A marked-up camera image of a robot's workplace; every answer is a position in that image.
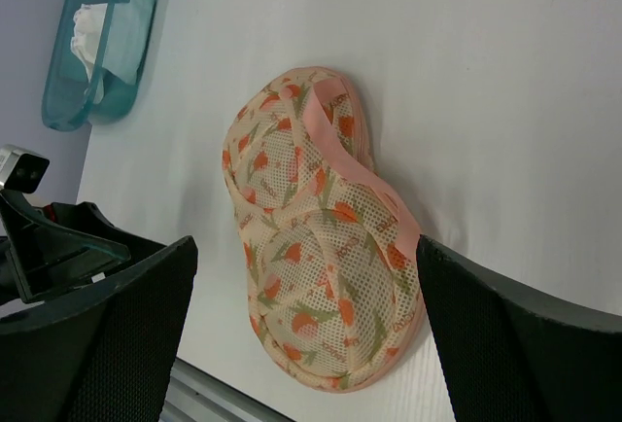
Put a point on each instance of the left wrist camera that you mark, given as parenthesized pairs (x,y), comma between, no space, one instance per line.
(21,170)

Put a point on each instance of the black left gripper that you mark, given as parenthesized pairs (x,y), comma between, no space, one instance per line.
(52,250)

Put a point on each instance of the teal plastic bin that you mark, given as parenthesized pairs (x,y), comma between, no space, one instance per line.
(97,62)

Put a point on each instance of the floral mesh laundry bag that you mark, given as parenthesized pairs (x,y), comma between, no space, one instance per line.
(330,247)

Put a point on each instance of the aluminium front rail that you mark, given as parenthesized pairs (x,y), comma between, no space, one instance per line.
(194,395)

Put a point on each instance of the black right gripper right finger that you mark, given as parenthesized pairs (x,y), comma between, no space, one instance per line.
(510,352)

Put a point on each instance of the white cloth in bin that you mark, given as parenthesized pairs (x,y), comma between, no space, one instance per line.
(127,37)

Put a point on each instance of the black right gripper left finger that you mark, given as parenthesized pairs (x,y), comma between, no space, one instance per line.
(103,353)

